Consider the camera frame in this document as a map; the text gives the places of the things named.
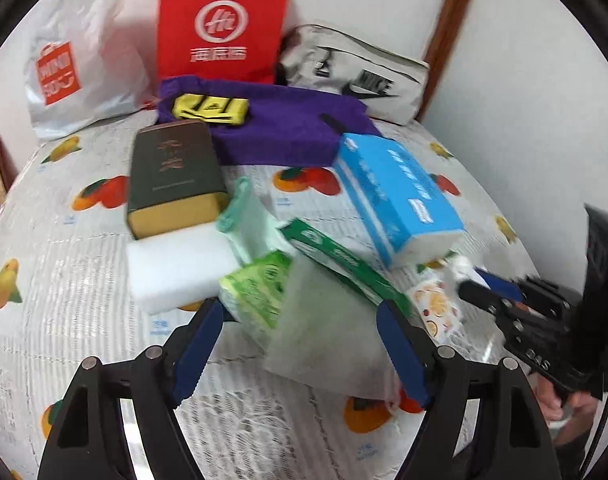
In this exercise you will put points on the small lemon print packet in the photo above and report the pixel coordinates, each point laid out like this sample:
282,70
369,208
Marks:
434,310

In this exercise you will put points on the fruit print bedsheet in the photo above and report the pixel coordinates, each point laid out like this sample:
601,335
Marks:
58,260

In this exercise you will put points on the grey pouch bag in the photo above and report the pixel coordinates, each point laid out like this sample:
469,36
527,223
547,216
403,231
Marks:
304,60

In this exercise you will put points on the red shopping bag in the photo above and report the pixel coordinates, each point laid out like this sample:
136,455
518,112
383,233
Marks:
183,10

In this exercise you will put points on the white plastic bag orange logo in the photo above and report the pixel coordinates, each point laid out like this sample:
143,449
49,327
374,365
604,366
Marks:
83,35

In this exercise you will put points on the purple cloth bag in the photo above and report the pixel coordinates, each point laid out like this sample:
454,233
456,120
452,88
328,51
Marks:
284,125

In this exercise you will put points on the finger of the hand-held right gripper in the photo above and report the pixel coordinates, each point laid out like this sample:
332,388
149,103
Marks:
499,285
479,295

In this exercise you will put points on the green tissue packet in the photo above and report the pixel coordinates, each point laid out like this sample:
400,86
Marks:
254,295

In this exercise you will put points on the white packet with green band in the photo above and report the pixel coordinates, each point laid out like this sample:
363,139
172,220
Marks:
324,325

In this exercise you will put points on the blue tissue pack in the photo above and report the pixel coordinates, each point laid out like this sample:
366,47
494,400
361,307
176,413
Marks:
394,195

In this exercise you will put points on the white foam sponge block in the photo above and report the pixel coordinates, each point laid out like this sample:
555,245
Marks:
173,265

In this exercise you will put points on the person's right forearm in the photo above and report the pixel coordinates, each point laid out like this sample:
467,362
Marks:
579,442

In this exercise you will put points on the dark green box gold end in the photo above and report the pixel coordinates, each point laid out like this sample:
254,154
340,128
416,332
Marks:
173,170

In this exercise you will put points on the light green plastic bag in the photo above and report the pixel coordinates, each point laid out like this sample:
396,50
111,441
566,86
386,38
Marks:
254,225

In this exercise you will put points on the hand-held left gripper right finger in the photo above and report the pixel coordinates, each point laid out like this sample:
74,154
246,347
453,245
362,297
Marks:
399,345

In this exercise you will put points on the person's right hand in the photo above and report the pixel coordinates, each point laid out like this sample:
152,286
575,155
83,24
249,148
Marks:
549,400

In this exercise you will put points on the brown wooden frame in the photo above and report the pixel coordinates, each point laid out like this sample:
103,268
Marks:
451,5

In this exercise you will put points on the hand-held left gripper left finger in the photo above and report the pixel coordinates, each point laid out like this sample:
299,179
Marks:
198,345

